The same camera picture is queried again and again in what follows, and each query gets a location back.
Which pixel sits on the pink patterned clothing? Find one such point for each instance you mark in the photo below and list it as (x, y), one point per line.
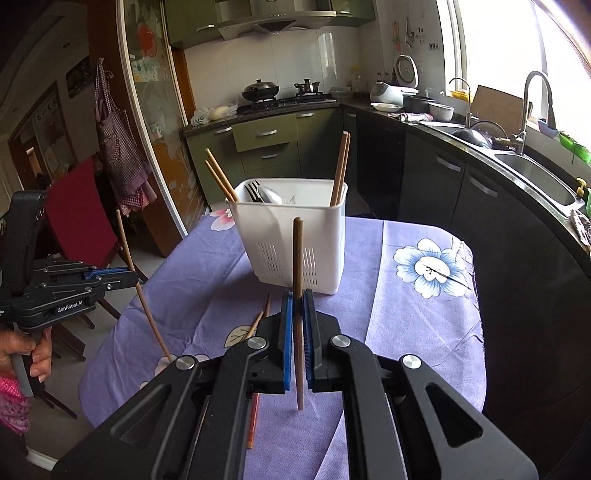
(11, 406)

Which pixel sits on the steel range hood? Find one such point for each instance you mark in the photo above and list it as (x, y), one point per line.
(277, 18)

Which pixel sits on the cooker with open lid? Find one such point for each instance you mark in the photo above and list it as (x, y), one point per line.
(406, 70)

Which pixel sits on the purple floral tablecloth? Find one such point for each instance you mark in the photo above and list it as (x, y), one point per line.
(392, 323)

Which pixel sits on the green base cabinet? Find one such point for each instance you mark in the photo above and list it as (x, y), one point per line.
(207, 157)

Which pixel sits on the white plastic utensil holder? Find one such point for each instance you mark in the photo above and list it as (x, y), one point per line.
(286, 249)

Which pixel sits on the red chair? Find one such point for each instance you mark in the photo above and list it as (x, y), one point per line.
(78, 217)

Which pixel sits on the green drawer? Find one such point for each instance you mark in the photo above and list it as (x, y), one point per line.
(265, 133)

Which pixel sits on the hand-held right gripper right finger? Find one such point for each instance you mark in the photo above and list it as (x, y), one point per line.
(309, 369)

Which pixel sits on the white rice cooker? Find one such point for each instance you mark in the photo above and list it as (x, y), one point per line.
(387, 93)

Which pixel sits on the person's left hand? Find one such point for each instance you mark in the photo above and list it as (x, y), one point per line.
(39, 357)

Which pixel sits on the clear plastic container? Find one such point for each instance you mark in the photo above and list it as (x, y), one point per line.
(341, 91)

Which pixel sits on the wooden cutting board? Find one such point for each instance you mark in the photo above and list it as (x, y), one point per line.
(498, 106)

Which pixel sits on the yellow sponge holder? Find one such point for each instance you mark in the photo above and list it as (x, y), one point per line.
(460, 95)

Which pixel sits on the window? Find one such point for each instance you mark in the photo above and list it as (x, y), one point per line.
(508, 41)

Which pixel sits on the thin bamboo chopstick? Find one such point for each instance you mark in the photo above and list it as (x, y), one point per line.
(143, 300)

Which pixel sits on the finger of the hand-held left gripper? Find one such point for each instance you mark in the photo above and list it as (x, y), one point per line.
(69, 288)
(64, 268)

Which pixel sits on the black base cabinets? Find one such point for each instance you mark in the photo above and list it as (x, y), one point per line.
(438, 184)

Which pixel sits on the dark sauce bottles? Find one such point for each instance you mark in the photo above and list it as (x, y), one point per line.
(387, 77)

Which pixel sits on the green wall cabinet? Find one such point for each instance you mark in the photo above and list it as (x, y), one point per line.
(191, 23)
(353, 11)

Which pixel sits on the steel sink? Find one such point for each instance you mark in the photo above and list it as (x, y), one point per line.
(540, 177)

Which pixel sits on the patterned rag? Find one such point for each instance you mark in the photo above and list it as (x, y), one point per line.
(582, 230)

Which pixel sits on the tall steel faucet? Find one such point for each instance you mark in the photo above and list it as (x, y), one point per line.
(526, 110)

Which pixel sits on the green basket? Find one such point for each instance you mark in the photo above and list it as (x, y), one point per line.
(575, 145)

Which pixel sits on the dish cloth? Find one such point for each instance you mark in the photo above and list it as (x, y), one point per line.
(411, 117)

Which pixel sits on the black pan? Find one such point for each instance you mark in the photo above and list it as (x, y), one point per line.
(475, 137)

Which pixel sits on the glass sliding door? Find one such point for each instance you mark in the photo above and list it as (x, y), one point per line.
(157, 115)

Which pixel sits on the purple bowl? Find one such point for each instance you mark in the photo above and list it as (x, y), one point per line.
(547, 128)

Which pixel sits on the white plastic bags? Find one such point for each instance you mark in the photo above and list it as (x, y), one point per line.
(214, 115)

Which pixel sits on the checkered apron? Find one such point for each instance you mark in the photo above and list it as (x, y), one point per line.
(120, 147)

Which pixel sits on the dark reddish chopstick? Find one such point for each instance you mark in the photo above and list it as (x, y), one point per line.
(253, 420)
(298, 258)

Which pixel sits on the light wooden chopstick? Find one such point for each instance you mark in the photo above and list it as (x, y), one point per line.
(339, 170)
(221, 173)
(254, 325)
(345, 159)
(217, 180)
(266, 305)

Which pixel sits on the small steel faucet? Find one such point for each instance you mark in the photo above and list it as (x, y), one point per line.
(468, 106)

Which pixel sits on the white plate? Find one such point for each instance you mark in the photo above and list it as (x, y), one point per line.
(386, 107)

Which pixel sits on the black pot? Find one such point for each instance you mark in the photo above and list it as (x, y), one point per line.
(418, 104)

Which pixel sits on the yellow oil bottle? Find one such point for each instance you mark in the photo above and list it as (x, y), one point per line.
(358, 78)

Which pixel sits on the small yellow bottle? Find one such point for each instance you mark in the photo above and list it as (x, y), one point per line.
(581, 187)

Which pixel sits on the black wok with lid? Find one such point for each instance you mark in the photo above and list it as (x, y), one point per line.
(260, 90)

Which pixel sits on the steel fork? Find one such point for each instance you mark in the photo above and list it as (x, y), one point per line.
(253, 190)

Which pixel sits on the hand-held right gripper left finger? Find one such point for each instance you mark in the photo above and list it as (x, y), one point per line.
(288, 341)

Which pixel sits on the small steel pot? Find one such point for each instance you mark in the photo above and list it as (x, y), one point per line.
(307, 87)

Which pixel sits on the black gas stove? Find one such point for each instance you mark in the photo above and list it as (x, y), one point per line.
(286, 102)

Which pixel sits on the white bowl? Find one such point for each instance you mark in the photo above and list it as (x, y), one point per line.
(441, 112)

